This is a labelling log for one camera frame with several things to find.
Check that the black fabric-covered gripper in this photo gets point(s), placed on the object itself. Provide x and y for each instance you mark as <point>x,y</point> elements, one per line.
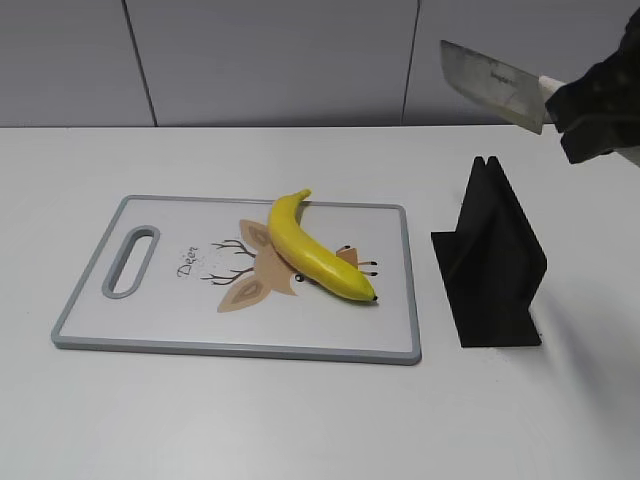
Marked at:
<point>599,112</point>

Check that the white-handled kitchen knife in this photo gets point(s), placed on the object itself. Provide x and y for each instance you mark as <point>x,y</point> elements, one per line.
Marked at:
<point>513,94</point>

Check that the yellow plastic banana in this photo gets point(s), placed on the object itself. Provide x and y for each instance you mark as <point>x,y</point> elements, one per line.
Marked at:
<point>311,258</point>

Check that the black knife stand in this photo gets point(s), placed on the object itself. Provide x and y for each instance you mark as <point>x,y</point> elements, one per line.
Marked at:
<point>491,264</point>

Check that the grey-rimmed white cutting board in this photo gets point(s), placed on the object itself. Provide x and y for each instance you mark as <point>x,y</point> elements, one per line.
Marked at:
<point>196,276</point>

